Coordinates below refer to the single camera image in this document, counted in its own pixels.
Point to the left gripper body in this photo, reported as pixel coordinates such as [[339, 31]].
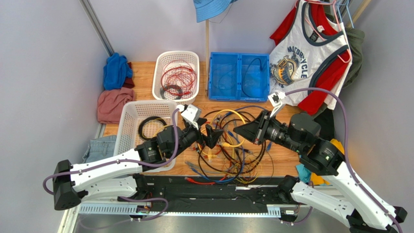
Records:
[[189, 136]]

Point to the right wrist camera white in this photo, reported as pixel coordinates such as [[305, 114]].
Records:
[[277, 101]]

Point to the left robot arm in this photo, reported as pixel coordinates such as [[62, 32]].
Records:
[[71, 184]]

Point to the yellow shirt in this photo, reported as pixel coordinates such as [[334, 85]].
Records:
[[318, 180]]

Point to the wooden pole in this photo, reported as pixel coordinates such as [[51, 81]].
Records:
[[207, 42]]

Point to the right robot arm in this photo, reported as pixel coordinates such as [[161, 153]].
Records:
[[361, 210]]

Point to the light denim garment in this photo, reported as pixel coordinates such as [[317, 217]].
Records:
[[100, 148]]

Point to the white motorcycle tank top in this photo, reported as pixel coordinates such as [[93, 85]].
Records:
[[304, 57]]

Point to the white perforated basket near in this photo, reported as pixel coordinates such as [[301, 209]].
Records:
[[129, 144]]

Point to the blue cloth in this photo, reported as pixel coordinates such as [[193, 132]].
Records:
[[116, 71]]

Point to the white perforated basket far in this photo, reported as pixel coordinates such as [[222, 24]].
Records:
[[179, 67]]

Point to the teal cloth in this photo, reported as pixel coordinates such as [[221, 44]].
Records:
[[304, 174]]

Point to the blue bucket hat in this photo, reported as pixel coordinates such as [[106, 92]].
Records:
[[207, 9]]

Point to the black garment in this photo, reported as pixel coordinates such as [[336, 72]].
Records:
[[326, 120]]

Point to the white perforated basket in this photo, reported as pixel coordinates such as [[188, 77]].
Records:
[[129, 144], [179, 67]]

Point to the blue plastic crate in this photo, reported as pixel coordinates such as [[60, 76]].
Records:
[[239, 77]]

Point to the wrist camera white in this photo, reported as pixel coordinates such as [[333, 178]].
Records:
[[277, 101], [190, 114]]

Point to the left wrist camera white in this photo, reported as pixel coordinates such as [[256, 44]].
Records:
[[190, 114]]

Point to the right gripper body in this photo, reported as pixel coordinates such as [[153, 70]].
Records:
[[261, 127]]

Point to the black coil in far basket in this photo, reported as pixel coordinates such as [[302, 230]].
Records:
[[172, 89]]

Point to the olive green garment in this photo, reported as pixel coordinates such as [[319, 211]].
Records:
[[355, 40]]

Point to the pink cloth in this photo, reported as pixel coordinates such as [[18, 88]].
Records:
[[110, 104]]

